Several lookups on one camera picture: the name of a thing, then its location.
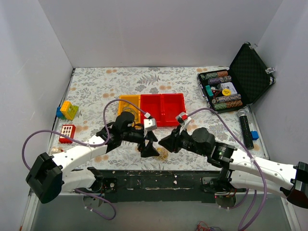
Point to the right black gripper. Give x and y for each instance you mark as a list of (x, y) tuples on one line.
[(177, 140)]

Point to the red plastic bin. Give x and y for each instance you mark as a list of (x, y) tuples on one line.
[(172, 105), (152, 103)]

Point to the small blue toy block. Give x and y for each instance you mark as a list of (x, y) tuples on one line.
[(255, 135)]

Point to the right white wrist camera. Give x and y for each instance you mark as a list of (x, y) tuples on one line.
[(184, 120)]

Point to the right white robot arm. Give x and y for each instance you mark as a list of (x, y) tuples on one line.
[(240, 171)]

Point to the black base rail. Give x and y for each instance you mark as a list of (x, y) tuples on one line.
[(154, 186)]

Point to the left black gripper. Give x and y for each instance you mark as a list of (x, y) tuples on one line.
[(146, 140)]

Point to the yellow green blue block stack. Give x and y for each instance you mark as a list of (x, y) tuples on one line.
[(67, 111)]

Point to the floral table mat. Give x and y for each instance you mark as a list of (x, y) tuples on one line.
[(96, 90)]

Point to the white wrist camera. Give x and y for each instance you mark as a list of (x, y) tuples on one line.
[(149, 123), (184, 120)]

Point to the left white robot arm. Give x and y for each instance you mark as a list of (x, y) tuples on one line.
[(52, 174)]

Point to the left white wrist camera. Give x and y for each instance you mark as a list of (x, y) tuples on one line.
[(149, 123)]

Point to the small red white toy block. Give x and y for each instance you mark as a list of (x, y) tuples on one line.
[(56, 150)]

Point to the black microphone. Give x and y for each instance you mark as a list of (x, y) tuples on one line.
[(247, 136)]

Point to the black poker chip case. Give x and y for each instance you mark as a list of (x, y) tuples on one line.
[(240, 85)]

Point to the aluminium frame rail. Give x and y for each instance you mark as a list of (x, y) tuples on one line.
[(61, 214)]

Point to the red white window block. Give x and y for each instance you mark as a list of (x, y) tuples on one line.
[(69, 131)]

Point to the yellow plastic bin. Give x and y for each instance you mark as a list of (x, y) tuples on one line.
[(125, 106)]

